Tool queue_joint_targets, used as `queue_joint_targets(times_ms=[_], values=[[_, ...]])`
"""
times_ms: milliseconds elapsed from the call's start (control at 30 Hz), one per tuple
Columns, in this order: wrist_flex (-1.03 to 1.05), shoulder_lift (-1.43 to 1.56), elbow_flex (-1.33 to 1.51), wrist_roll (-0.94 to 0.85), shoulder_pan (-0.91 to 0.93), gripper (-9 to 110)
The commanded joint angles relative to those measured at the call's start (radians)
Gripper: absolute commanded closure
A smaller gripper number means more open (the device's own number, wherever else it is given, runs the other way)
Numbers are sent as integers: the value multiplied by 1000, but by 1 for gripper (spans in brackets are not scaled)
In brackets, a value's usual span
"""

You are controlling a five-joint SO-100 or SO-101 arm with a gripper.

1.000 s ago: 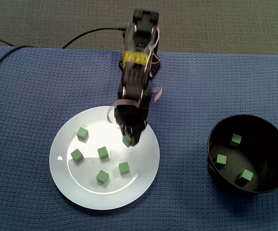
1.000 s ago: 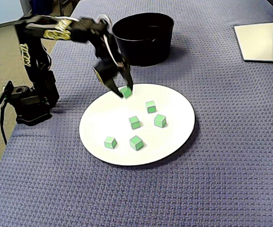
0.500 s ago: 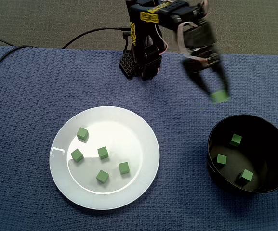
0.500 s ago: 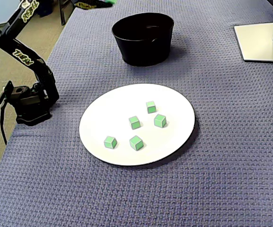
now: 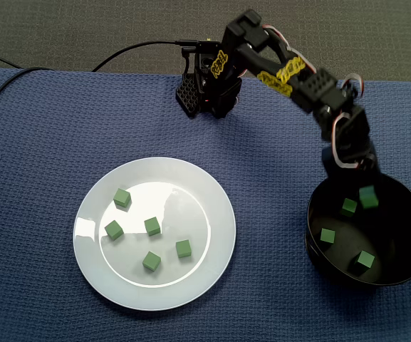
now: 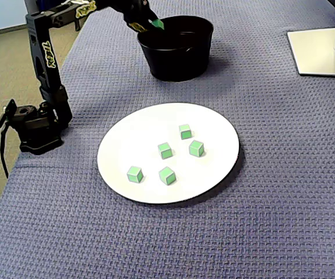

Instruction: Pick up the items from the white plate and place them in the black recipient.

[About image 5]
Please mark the black robot arm with stickers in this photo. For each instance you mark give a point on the black robot arm with stickers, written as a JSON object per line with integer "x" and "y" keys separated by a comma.
{"x": 315, "y": 85}

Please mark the white round plate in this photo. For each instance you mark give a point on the white round plate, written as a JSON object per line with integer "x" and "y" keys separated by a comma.
{"x": 191, "y": 285}

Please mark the green cube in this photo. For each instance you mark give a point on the green cube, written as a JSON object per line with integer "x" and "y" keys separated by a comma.
{"x": 363, "y": 260}
{"x": 122, "y": 197}
{"x": 368, "y": 199}
{"x": 327, "y": 236}
{"x": 152, "y": 226}
{"x": 114, "y": 229}
{"x": 151, "y": 261}
{"x": 183, "y": 248}
{"x": 349, "y": 207}

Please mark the blue waffle cloth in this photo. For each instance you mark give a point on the blue waffle cloth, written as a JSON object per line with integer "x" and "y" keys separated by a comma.
{"x": 297, "y": 313}

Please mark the black bucket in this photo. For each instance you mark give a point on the black bucket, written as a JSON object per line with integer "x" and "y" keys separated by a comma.
{"x": 397, "y": 228}

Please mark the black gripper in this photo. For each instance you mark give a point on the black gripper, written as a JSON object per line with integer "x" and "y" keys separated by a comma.
{"x": 366, "y": 164}

